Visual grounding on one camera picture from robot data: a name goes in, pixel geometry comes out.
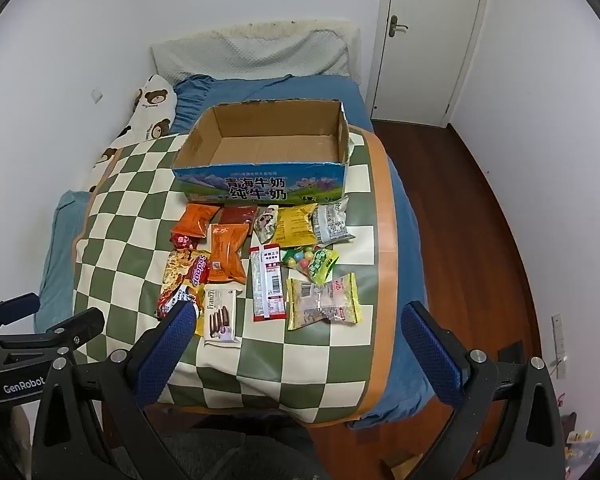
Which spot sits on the large orange snack packet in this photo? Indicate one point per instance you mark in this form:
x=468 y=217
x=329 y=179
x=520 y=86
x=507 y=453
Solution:
x=227 y=255

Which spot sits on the white wall socket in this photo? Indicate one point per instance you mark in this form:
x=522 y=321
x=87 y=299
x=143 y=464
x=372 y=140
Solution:
x=98 y=95

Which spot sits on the small colourful clutter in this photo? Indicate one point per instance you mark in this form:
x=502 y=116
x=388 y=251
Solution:
x=580 y=440

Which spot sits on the white chocolate biscuit packet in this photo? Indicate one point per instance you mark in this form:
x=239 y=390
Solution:
x=220 y=317

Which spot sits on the green white checkered blanket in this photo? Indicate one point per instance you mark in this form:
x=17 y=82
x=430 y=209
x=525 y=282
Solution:
x=130 y=210

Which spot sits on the green colourful candy bag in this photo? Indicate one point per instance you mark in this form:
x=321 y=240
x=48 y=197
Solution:
x=322 y=262

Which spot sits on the yellow snack packet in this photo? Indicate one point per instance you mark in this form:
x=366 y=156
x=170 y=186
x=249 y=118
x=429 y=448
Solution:
x=295 y=227

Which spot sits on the blue printed cardboard box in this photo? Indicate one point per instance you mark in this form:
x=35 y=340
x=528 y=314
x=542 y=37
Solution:
x=260 y=187

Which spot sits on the white quilted pillow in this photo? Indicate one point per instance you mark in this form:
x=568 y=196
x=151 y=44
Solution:
x=250 y=55

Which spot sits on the cardboard scrap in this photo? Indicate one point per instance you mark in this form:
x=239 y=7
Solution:
x=402 y=465

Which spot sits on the small orange snack packet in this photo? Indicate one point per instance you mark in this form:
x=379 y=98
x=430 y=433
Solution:
x=195 y=222

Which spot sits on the grey white snack packet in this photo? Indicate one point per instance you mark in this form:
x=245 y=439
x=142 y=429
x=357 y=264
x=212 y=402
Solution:
x=332 y=222

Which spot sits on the black floor object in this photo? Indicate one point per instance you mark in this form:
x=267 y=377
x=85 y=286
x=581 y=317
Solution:
x=512 y=352

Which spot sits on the red white long packet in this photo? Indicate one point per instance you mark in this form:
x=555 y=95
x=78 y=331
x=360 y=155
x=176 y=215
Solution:
x=267 y=285

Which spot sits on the blue bedsheet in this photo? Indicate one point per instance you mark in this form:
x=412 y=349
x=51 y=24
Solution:
x=405 y=240

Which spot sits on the red noodle snack packet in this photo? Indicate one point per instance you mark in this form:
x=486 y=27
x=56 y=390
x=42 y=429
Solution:
x=182 y=275

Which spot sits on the dark red snack packet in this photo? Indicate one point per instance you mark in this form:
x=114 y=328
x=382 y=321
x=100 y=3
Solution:
x=237 y=215

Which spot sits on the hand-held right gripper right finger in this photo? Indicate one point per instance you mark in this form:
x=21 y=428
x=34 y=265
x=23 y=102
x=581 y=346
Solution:
x=430 y=355

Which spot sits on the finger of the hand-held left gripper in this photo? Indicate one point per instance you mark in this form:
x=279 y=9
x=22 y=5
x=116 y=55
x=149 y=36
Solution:
x=77 y=327
x=15 y=307

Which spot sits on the white power strip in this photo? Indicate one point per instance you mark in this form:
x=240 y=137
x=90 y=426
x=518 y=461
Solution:
x=558 y=340

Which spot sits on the clear yellow-edged pastry packet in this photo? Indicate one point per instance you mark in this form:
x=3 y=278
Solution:
x=322 y=302

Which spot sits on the white door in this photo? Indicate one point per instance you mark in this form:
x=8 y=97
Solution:
x=425 y=60

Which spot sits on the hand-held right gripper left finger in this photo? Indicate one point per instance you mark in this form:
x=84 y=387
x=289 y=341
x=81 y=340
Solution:
x=167 y=355

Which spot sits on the bear print white packet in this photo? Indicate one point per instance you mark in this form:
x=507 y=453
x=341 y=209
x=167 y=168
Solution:
x=150 y=105

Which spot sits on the pale green snack packet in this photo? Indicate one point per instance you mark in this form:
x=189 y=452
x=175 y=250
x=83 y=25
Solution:
x=266 y=225

